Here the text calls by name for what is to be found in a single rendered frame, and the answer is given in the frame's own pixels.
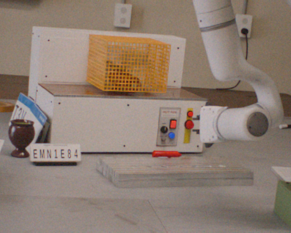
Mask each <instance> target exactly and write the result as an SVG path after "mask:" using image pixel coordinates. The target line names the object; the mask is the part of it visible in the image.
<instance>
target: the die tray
mask: <svg viewBox="0 0 291 233"><path fill-rule="evenodd" d="M271 171H272V172H274V173H275V174H276V175H277V176H278V177H279V178H280V179H281V181H290V182H291V168H283V167H273V166H272V167H271Z"/></svg>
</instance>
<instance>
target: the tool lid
mask: <svg viewBox="0 0 291 233"><path fill-rule="evenodd" d="M99 164H100V165H102V166H103V167H104V168H105V169H106V170H107V171H108V172H109V173H111V174H112V175H113V176H115V177H116V178H117V179H190V178H253V174H254V172H252V171H250V170H248V169H247V168H245V167H244V166H243V165H240V164H238V163H237V162H235V161H233V160H231V159H229V158H200V157H182V158H116V159H106V158H99Z"/></svg>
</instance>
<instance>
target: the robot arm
mask: <svg viewBox="0 0 291 233"><path fill-rule="evenodd" d="M192 1H193V6H194V7H195V11H196V15H197V19H198V23H199V26H200V31H201V34H202V39H203V43H204V45H205V50H206V52H207V56H208V60H209V63H210V67H211V70H212V74H213V76H214V77H215V78H216V79H217V80H220V81H232V80H244V81H247V82H248V83H249V84H250V85H251V86H252V87H253V88H254V90H255V91H256V94H257V98H258V103H255V104H253V105H249V106H246V107H242V108H235V109H230V108H229V107H221V106H214V105H213V104H212V103H211V102H206V103H205V106H203V107H202V108H201V111H200V115H197V117H196V118H192V120H200V129H193V130H192V132H196V134H199V135H200V139H201V141H202V142H203V143H205V148H210V147H211V146H212V145H213V143H221V142H224V141H228V140H243V141H260V140H262V139H264V138H266V137H267V135H268V134H269V132H270V130H271V129H272V128H275V127H277V126H279V125H280V124H281V123H282V122H283V119H284V111H283V106H282V101H281V98H280V94H279V91H278V88H277V86H276V83H275V81H273V79H272V78H271V77H270V76H269V75H268V74H267V73H266V72H265V71H264V70H261V69H259V68H258V67H256V66H254V65H252V64H250V63H248V62H247V60H246V59H245V57H244V53H243V48H242V43H241V39H240V38H239V33H238V29H237V23H236V19H235V16H234V11H233V7H232V2H231V0H192ZM284 1H285V2H286V3H287V4H288V5H289V7H290V8H291V0H284Z"/></svg>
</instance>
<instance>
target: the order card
mask: <svg viewBox="0 0 291 233"><path fill-rule="evenodd" d="M29 148H30V161H81V147H80V144H78V143H31V144H30V145H29Z"/></svg>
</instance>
